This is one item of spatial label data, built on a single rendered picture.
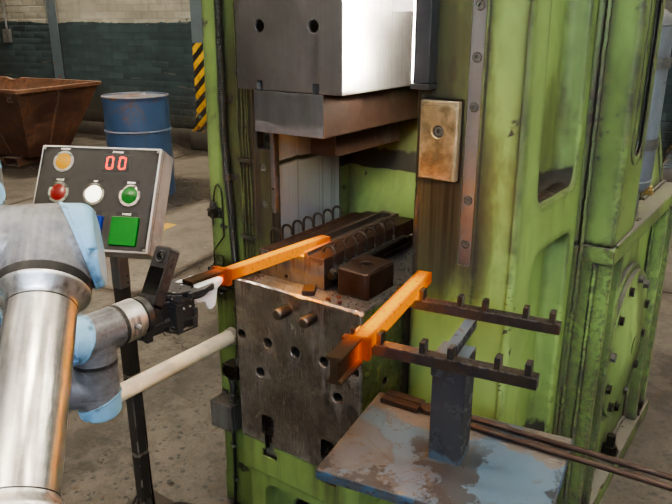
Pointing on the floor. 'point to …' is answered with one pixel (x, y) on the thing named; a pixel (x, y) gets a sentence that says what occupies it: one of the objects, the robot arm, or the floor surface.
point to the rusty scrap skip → (40, 115)
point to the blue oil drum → (139, 122)
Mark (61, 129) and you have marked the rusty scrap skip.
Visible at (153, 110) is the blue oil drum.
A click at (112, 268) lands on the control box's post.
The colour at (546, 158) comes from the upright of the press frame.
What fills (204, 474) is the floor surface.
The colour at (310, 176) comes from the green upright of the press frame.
